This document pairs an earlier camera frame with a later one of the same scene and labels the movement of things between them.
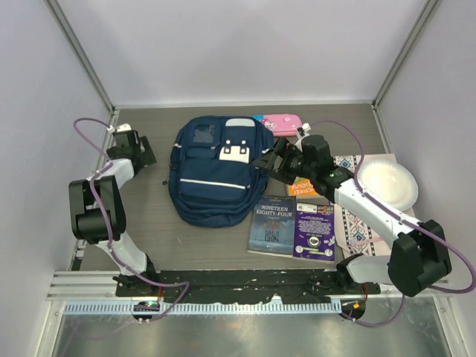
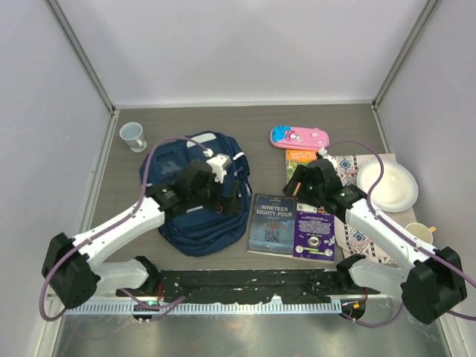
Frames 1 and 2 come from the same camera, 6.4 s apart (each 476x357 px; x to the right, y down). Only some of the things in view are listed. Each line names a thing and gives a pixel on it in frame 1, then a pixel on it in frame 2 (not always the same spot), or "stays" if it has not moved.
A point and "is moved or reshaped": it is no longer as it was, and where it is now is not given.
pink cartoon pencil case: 282,125 → 298,137
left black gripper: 148,156 → 229,205
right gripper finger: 272,163 → 295,186
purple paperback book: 314,231 stays
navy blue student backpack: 213,179 is moved or reshaped
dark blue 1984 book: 271,225 stays
